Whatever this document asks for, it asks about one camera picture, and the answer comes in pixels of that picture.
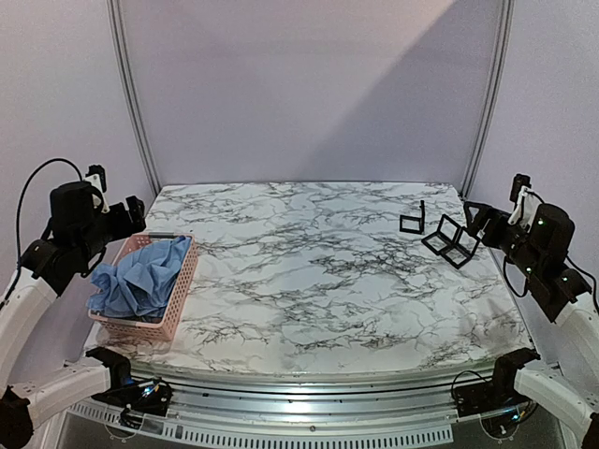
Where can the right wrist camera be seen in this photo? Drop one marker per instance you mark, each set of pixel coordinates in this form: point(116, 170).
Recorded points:
point(521, 186)

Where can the aluminium corner post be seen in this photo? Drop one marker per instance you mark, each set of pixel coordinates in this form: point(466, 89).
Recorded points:
point(131, 97)
point(493, 86)

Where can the right aluminium corner post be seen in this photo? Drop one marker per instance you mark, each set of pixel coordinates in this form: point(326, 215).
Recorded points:
point(493, 86)

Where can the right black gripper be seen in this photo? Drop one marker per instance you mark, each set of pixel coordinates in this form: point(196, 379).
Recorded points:
point(485, 222)

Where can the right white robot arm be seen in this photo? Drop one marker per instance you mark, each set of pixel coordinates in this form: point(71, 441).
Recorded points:
point(536, 241)

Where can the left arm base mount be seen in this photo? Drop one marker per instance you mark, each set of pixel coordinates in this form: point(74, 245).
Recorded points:
point(138, 398)

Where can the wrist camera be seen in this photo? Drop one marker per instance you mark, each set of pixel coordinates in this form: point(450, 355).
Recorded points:
point(521, 186)
point(96, 176)

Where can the pink plastic basket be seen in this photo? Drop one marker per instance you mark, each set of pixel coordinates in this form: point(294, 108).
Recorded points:
point(165, 328)

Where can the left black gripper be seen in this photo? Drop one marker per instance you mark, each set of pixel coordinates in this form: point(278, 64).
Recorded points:
point(125, 227)

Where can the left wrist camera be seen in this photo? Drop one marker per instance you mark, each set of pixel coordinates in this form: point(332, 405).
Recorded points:
point(96, 176)

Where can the left aluminium corner post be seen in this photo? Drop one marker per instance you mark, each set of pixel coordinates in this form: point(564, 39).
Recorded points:
point(131, 97)

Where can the open black frame box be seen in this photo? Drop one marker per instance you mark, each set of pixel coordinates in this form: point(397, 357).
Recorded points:
point(451, 242)

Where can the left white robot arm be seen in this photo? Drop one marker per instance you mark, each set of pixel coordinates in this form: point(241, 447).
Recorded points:
point(73, 243)

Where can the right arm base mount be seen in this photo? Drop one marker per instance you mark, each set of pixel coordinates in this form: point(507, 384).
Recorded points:
point(486, 397)

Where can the blue button-up shirt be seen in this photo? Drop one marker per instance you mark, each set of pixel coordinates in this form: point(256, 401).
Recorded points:
point(138, 288)

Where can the aluminium front rail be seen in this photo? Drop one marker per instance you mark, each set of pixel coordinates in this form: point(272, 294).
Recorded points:
point(384, 410)

